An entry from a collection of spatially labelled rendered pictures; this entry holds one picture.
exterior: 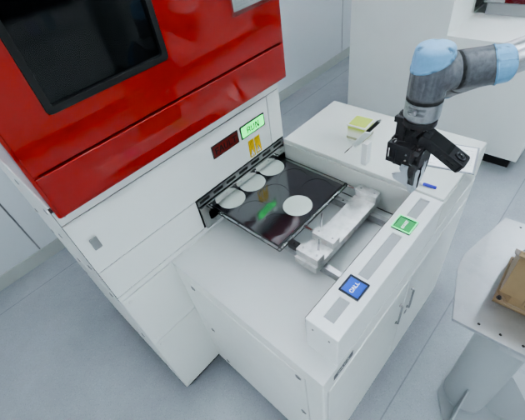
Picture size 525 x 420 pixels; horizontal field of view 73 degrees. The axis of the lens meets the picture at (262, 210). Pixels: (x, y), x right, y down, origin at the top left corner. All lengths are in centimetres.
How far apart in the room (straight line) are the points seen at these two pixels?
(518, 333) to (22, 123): 121
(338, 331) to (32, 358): 188
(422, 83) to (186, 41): 55
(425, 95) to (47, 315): 230
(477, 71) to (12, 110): 87
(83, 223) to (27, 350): 155
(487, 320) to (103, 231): 104
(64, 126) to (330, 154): 85
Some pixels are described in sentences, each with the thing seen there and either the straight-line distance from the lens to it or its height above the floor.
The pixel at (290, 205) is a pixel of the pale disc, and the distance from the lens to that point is 121.
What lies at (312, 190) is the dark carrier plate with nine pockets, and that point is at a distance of 126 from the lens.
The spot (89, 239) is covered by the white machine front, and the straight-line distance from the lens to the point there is 104.
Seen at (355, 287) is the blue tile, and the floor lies 96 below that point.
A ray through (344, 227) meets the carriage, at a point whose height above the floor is 88.
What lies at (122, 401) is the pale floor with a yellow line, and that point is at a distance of 204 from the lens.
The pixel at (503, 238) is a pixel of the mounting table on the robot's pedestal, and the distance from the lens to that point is 132.
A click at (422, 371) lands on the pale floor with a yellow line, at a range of 192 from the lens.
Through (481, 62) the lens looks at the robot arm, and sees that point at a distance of 83.
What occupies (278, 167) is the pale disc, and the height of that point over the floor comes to 90.
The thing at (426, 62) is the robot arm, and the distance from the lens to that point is 78.
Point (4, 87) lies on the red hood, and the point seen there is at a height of 152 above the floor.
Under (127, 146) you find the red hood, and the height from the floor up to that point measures 130.
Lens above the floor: 174
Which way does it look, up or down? 44 degrees down
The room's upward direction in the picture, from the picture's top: 11 degrees counter-clockwise
